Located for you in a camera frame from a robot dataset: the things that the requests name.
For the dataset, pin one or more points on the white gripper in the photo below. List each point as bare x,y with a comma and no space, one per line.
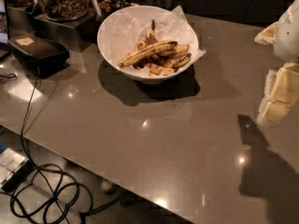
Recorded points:
287,34

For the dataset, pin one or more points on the long spotted top banana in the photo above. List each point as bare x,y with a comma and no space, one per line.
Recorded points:
136,56

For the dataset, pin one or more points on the dark spotted banana lower right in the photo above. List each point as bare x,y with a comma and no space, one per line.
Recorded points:
182,60

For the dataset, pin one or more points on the spotted banana right side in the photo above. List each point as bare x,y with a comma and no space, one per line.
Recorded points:
176,51

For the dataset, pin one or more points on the banana pieces at bottom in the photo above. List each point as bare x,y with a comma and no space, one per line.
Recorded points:
158,67

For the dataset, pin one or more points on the upright banana behind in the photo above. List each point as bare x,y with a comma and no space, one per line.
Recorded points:
149,38

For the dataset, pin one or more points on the white ceramic bowl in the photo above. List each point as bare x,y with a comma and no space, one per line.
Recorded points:
142,75

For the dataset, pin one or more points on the white paper bowl liner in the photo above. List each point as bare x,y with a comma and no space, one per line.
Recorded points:
129,25

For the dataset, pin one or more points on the metal jar stand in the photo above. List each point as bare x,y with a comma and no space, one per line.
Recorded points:
75,35

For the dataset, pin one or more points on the glass jar of nuts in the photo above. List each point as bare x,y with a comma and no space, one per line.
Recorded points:
64,10

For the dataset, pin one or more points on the black box device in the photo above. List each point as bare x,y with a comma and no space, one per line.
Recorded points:
40,56

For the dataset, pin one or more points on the screen edge at left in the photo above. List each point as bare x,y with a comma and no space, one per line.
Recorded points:
4,31

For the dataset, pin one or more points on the silver box on floor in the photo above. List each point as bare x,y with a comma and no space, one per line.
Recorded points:
14,168

